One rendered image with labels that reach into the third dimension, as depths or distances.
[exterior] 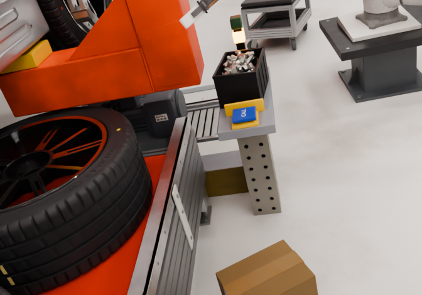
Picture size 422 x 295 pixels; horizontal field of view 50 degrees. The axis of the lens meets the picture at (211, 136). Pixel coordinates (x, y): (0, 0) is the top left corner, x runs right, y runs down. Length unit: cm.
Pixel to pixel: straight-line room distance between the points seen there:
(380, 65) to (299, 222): 99
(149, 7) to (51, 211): 65
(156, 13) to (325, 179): 90
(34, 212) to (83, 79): 55
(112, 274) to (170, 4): 78
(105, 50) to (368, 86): 134
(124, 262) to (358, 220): 80
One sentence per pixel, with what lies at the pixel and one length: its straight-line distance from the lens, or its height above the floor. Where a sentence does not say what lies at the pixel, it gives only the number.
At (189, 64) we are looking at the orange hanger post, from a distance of 144.
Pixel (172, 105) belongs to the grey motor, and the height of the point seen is 37.
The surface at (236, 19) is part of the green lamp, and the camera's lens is 159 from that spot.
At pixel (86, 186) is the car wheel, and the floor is 50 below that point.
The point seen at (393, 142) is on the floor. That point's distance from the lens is 198.
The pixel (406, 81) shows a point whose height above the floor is 3.
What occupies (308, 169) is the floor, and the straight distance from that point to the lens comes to 186.
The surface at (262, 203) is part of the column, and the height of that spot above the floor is 6.
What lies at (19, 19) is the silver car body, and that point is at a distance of 159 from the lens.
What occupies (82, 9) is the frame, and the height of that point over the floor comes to 77.
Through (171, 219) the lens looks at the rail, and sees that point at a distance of 123.
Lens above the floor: 110
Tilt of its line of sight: 30 degrees down
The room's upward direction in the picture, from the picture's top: 15 degrees counter-clockwise
